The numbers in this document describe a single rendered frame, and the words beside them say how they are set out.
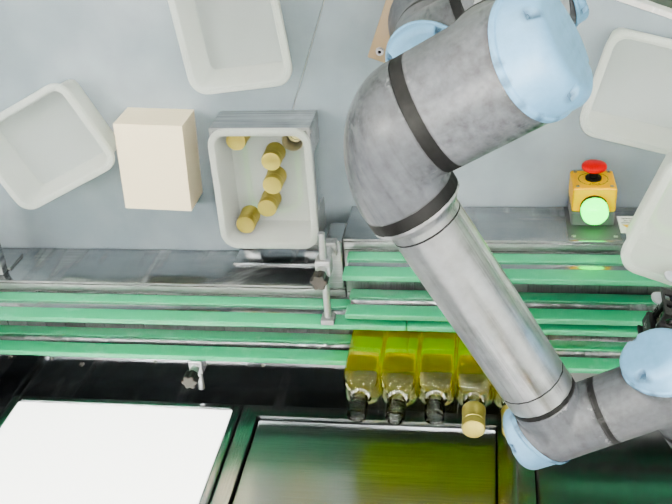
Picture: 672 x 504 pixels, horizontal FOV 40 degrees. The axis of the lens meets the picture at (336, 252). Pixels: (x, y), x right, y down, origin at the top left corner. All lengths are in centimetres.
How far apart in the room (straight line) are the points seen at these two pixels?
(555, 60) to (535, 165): 84
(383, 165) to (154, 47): 87
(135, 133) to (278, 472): 61
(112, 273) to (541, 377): 97
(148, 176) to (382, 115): 88
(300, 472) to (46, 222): 71
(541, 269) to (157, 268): 69
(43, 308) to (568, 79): 115
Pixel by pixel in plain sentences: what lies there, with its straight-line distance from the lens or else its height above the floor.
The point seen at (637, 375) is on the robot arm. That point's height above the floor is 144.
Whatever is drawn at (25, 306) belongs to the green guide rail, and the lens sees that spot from 175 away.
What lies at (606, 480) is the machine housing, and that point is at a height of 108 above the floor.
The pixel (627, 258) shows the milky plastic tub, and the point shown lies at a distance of 128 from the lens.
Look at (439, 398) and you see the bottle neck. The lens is 143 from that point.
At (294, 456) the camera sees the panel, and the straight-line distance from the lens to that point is 156.
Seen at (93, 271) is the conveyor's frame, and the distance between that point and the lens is 177.
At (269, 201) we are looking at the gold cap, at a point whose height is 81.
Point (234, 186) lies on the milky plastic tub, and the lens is 167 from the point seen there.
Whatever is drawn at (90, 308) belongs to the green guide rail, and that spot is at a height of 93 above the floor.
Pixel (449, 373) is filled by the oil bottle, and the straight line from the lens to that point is 145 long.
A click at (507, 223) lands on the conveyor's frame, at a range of 159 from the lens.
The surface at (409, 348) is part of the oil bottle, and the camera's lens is 151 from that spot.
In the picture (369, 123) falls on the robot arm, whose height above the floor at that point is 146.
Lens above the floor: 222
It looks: 59 degrees down
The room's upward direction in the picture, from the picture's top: 164 degrees counter-clockwise
